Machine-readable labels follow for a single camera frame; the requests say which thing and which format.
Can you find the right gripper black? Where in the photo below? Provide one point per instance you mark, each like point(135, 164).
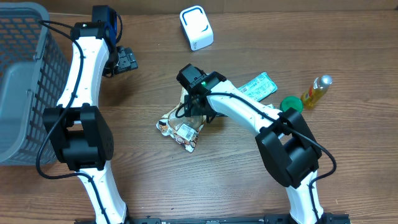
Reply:
point(196, 111)

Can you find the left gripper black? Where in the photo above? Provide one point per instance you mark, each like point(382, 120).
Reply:
point(127, 60)

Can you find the brown white snack bag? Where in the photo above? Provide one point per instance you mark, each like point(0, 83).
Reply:
point(185, 131)

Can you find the teal tissue packet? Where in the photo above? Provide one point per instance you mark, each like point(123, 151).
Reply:
point(259, 88)

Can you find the yellow dish soap bottle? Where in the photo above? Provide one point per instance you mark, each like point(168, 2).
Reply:
point(317, 90)

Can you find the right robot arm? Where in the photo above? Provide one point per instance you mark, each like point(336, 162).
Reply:
point(287, 147)

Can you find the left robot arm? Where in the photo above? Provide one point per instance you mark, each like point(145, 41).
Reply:
point(76, 129)

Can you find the grey plastic shopping basket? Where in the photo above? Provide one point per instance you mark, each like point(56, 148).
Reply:
point(34, 73)

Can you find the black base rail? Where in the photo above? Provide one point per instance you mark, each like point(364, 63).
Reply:
point(327, 218)

